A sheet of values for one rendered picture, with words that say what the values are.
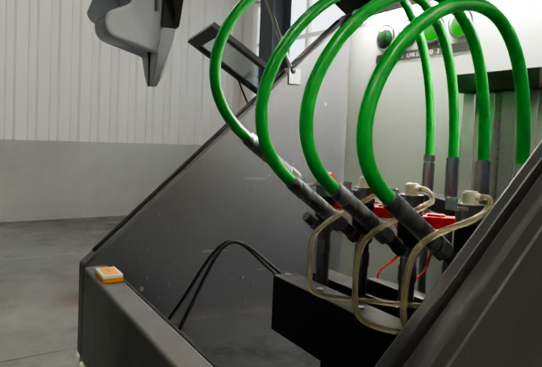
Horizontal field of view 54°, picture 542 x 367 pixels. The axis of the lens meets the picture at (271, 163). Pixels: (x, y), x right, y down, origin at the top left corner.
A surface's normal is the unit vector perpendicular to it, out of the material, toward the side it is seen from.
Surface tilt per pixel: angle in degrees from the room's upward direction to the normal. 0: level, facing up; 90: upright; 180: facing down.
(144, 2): 94
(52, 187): 90
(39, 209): 90
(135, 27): 94
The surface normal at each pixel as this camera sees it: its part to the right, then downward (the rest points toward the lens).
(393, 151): -0.86, -0.01
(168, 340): 0.04, -1.00
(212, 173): 0.51, 0.07
